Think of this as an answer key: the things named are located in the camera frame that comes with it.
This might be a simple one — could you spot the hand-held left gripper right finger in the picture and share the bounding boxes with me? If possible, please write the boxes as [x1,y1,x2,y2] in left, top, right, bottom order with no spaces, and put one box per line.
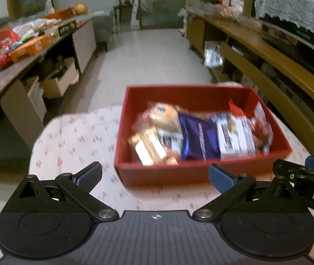
[192,163,310,223]

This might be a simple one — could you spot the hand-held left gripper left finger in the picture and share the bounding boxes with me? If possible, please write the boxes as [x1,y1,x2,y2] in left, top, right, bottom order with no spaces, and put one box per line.
[1,161,119,223]

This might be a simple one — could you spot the red blue snack packet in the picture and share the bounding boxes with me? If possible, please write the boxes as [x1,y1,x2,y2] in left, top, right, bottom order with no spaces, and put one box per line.
[252,101,274,155]

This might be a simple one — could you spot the yellow cake packet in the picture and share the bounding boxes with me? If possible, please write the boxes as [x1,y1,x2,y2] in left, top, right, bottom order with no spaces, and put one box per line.
[145,102,180,133]

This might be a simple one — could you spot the red cardboard box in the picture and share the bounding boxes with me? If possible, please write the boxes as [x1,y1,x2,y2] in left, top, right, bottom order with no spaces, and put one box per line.
[114,85,293,189]

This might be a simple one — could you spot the cherry print tablecloth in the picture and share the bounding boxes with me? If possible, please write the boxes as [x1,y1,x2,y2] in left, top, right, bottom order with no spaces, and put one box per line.
[28,81,314,265]

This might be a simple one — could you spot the white snack carton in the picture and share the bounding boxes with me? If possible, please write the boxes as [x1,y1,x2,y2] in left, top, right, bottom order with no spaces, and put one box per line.
[216,113,257,161]

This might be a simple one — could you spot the purple snack packet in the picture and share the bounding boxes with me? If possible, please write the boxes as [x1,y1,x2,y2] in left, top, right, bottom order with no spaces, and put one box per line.
[177,113,221,162]

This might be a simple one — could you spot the white snack packet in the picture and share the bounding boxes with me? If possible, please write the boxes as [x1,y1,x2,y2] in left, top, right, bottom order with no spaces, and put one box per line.
[157,128,184,155]

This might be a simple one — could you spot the gold snack packet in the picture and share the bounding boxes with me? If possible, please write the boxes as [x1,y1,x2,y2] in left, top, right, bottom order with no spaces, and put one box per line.
[128,125,178,167]

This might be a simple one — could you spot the small red snack packet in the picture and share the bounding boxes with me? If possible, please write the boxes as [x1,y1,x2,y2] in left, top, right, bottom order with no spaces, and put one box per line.
[228,98,246,117]

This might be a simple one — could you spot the white storage bin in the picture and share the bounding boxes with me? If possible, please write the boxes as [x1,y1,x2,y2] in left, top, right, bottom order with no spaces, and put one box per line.
[24,76,47,122]

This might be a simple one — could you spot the white storage box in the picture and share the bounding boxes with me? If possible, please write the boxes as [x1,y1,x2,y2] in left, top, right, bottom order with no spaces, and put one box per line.
[39,58,79,99]

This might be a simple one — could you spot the wooden television cabinet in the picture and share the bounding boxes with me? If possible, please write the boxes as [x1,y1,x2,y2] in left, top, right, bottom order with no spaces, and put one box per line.
[186,12,314,160]

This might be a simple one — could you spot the black television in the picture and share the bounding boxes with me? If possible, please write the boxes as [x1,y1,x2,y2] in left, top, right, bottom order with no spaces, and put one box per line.
[256,17,314,81]

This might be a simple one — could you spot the silver foil bag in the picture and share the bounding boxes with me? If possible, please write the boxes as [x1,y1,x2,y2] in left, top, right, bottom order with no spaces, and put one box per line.
[204,41,224,68]

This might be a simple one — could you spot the grey coffee table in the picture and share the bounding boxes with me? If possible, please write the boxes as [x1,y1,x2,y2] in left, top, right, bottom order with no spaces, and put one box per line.
[0,19,97,172]

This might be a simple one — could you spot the orange cardboard box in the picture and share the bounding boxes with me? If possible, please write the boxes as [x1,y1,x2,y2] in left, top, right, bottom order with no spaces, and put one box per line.
[9,34,53,63]

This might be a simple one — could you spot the black snack box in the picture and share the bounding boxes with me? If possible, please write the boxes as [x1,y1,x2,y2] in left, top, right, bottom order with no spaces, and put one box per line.
[57,21,77,37]

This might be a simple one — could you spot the pile of snack packets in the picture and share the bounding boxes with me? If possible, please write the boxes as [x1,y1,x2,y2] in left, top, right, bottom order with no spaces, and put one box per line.
[12,17,61,42]

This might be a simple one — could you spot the orange plastic basket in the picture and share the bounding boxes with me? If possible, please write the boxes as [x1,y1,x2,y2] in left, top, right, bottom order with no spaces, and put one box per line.
[46,7,76,20]

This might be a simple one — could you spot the white lace cloth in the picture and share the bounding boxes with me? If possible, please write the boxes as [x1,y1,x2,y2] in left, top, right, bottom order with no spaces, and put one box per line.
[253,0,314,53]

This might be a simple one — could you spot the clear plastic bags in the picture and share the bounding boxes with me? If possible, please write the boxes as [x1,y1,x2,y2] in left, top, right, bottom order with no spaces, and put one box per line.
[186,1,263,31]

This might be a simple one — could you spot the yellow pomelo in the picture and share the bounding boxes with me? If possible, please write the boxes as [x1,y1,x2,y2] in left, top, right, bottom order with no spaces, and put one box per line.
[74,2,87,15]

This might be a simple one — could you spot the dark wooden chair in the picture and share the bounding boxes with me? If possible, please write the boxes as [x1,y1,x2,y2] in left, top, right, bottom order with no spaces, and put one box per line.
[113,0,137,24]

